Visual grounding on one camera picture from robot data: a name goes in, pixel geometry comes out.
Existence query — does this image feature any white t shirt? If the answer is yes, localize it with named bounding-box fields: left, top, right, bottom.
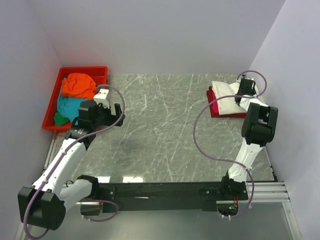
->
left=212, top=81, right=267, bottom=115

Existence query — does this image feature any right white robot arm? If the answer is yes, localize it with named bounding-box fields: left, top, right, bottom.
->
left=226, top=77, right=279, bottom=183

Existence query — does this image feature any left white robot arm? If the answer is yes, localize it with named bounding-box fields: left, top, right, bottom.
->
left=17, top=100, right=125, bottom=230

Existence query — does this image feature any light blue t shirt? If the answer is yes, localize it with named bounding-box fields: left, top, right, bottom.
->
left=57, top=95, right=87, bottom=122

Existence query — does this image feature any green t shirt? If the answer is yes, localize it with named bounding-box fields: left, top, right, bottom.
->
left=54, top=112, right=70, bottom=127

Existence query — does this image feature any orange t shirt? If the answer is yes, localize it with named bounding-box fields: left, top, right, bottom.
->
left=61, top=73, right=97, bottom=100

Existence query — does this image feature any pink folded t shirt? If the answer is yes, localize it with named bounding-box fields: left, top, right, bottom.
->
left=212, top=102, right=219, bottom=115

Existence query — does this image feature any dark red folded t shirt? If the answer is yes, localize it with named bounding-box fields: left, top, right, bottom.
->
left=206, top=86, right=246, bottom=119

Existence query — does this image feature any red plastic bin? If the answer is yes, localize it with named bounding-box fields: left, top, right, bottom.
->
left=42, top=66, right=108, bottom=133

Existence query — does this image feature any black base bar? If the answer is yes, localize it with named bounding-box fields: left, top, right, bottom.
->
left=69, top=181, right=248, bottom=216

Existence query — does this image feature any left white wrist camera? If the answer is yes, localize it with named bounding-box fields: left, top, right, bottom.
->
left=93, top=88, right=110, bottom=109

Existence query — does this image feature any aluminium rail frame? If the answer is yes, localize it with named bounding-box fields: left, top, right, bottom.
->
left=18, top=179, right=302, bottom=240

